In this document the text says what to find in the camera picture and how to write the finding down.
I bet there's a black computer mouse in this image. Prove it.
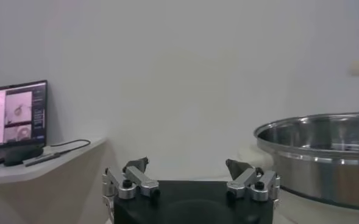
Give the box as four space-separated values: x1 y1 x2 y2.
4 145 44 167

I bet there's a thin black hub cable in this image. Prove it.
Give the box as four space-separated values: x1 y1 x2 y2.
46 139 91 156

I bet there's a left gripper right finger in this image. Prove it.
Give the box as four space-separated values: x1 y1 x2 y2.
226 159 281 202

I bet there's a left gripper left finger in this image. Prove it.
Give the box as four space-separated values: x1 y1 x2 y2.
102 157 161 200

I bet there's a black laptop with pink screen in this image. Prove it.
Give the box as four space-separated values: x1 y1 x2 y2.
0 80 48 170

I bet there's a white side desk with mouse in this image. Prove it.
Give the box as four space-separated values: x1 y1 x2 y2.
0 136 108 224

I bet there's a perforated steel steamer basket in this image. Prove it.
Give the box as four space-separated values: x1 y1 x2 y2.
254 111 359 211

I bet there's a grey usb hub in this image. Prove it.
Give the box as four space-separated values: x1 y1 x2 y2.
23 152 62 167

